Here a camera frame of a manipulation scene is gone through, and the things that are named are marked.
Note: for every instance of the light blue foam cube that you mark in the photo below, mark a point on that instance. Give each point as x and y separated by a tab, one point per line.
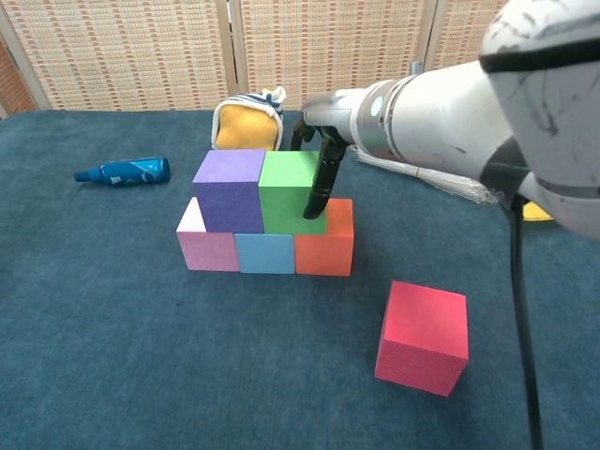
265	253

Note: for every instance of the blue spray bottle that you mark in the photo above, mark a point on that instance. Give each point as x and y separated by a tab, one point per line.
131	171

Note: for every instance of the woven bamboo folding screen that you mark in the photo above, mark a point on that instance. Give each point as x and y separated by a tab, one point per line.
140	47

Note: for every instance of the purple foam cube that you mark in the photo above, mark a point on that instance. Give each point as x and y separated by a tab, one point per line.
229	206

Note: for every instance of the red foam cube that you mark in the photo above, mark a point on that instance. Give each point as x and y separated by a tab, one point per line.
422	337

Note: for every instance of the pink foam cube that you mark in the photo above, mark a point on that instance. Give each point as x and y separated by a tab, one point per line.
208	253

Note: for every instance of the yellow snack bag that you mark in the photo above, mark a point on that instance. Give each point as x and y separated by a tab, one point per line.
534	213

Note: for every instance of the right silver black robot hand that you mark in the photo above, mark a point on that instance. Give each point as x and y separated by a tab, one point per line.
335	115

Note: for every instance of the green foam cube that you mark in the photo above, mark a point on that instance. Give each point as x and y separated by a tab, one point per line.
283	206

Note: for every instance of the teal felt table cover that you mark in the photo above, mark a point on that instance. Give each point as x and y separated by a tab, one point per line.
187	351

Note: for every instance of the bundle of clear straws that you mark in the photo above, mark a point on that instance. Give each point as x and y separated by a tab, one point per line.
469	191

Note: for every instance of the yellow plush toy striped shirt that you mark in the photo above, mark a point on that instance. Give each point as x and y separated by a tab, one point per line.
244	126

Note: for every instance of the orange foam cube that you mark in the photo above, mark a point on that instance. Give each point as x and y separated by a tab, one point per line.
323	255

